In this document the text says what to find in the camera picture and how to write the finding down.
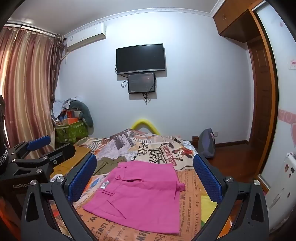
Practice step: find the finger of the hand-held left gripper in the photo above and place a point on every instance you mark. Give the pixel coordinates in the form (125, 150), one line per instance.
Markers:
(57, 156)
(39, 141)

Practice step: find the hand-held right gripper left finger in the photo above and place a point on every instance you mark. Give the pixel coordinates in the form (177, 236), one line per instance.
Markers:
(82, 177)

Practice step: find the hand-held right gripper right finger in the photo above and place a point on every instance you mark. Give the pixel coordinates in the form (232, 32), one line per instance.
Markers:
(205, 179)

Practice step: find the pink pants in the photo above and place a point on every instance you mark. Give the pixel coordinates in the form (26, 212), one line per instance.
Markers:
(138, 197)

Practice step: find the olive green pants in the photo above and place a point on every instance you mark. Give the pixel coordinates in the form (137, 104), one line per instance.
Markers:
(106, 165)

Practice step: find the wooden headboard panel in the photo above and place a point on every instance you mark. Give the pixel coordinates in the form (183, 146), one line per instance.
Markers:
(62, 168)

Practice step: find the white crumpled cloth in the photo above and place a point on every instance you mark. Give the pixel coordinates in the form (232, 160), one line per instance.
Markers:
(55, 178)

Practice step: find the green patterned bag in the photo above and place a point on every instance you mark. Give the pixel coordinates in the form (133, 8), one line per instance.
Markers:
(71, 133)

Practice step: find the newspaper print blanket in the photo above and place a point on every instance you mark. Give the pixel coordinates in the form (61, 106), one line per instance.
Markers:
(192, 204)

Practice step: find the yellow cloth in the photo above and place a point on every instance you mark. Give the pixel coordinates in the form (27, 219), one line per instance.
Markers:
(207, 211)

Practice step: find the grey backpack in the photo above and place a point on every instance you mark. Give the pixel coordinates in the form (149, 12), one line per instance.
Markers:
(207, 143)

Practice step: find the orange box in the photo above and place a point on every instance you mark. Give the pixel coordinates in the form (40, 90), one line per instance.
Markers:
(71, 117)

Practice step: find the pile of light clothes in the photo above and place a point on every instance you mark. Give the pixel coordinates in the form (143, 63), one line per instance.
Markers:
(61, 105)

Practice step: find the grey plush cushion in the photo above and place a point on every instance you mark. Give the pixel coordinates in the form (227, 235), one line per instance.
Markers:
(84, 113)

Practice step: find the striped brown curtain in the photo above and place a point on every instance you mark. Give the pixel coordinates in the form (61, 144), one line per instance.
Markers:
(27, 81)

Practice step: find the yellow foam tube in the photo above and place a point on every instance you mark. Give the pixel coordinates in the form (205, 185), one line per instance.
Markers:
(144, 122)

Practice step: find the wooden wardrobe door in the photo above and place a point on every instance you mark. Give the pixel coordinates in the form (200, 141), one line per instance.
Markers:
(284, 104)

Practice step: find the small black monitor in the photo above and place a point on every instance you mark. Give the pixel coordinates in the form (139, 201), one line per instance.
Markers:
(141, 82)

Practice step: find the white air conditioner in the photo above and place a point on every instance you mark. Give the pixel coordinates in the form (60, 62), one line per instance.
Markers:
(85, 37)

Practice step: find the wooden overhead cabinet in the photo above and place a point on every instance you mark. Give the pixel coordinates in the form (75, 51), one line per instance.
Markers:
(231, 20)

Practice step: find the wooden bed frame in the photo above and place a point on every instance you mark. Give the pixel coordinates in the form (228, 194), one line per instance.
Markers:
(195, 142)

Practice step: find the black wall television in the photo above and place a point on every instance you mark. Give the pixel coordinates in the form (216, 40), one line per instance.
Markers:
(141, 58)

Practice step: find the white wall switch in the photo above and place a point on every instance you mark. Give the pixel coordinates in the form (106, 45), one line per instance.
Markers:
(291, 64)

